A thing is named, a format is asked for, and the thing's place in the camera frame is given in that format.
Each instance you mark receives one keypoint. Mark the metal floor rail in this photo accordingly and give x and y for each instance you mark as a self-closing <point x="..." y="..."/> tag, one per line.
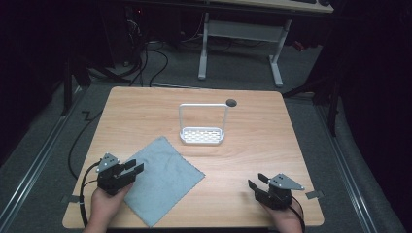
<point x="34" y="163"/>
<point x="346" y="171"/>

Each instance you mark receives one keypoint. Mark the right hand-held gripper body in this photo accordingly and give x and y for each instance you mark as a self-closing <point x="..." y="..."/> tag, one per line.
<point x="278" y="191"/>

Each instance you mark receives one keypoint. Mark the white rack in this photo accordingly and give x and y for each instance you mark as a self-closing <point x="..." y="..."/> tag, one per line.
<point x="202" y="124"/>

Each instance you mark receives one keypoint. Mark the white-legged desk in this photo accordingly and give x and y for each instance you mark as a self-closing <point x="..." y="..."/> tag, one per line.
<point x="246" y="32"/>

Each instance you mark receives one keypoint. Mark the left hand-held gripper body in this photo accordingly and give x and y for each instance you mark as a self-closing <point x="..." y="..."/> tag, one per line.
<point x="109" y="176"/>

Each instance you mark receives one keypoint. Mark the grey tape piece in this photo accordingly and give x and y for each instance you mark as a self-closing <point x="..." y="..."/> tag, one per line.
<point x="70" y="198"/>
<point x="314" y="194"/>

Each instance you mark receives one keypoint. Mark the grey cloth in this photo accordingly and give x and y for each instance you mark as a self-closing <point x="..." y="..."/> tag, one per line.
<point x="163" y="179"/>

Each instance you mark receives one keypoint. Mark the person's right hand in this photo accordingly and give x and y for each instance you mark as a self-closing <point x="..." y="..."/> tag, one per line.
<point x="285" y="218"/>

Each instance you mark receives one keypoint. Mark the dark metal stand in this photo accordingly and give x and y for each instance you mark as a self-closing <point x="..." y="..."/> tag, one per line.
<point x="327" y="93"/>
<point x="69" y="81"/>

